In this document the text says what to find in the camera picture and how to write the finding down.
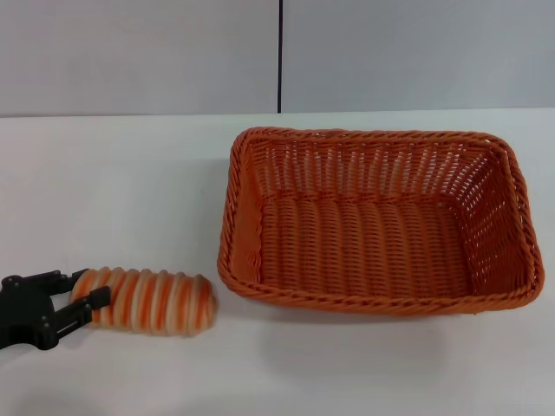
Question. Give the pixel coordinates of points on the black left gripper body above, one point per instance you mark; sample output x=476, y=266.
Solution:
x=21, y=312

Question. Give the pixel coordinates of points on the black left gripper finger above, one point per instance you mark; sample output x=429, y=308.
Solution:
x=73, y=318
x=54, y=284

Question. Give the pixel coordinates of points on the orange striped bread roll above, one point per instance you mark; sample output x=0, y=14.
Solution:
x=160, y=303

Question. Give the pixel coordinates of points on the orange woven plastic basket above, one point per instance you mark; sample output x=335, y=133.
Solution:
x=368, y=242

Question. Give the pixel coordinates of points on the dark vertical wall strip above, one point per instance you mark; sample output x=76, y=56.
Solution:
x=281, y=56

